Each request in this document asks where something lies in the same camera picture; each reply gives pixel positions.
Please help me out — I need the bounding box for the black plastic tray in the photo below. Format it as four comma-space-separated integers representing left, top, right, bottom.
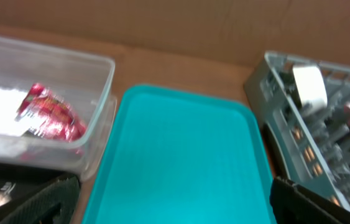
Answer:
0, 163, 81, 223

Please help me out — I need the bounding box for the grey plastic dish rack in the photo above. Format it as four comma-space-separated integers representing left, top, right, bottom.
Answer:
244, 51, 350, 212

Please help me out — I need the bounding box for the red snack wrapper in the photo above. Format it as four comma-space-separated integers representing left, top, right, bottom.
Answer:
15, 83, 87, 142

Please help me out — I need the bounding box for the white bowl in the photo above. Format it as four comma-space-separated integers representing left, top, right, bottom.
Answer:
292, 65, 328, 114

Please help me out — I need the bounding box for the teal serving tray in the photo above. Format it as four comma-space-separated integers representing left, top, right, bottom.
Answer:
83, 85, 275, 224

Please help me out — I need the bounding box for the clear plastic bin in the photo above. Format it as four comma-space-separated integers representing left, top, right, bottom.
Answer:
0, 37, 117, 181

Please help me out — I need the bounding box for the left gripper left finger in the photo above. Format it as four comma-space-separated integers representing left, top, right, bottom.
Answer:
0, 174, 80, 224

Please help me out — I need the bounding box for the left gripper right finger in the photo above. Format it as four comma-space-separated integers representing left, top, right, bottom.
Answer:
270, 177, 350, 224

